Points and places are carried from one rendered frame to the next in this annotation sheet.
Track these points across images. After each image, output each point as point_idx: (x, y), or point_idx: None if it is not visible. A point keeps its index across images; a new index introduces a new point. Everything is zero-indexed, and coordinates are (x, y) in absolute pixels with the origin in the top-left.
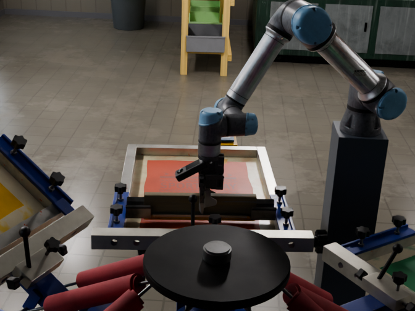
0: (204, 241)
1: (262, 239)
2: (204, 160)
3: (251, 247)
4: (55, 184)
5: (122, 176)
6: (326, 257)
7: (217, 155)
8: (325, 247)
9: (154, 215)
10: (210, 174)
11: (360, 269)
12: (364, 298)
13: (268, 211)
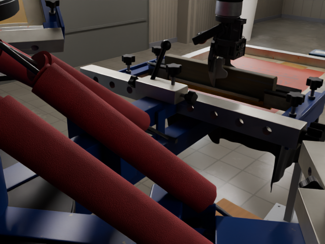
0: None
1: None
2: (217, 20)
3: None
4: (46, 4)
5: (188, 53)
6: (301, 158)
7: (232, 15)
8: (303, 143)
9: (169, 77)
10: (224, 39)
11: (310, 177)
12: (280, 224)
13: (284, 99)
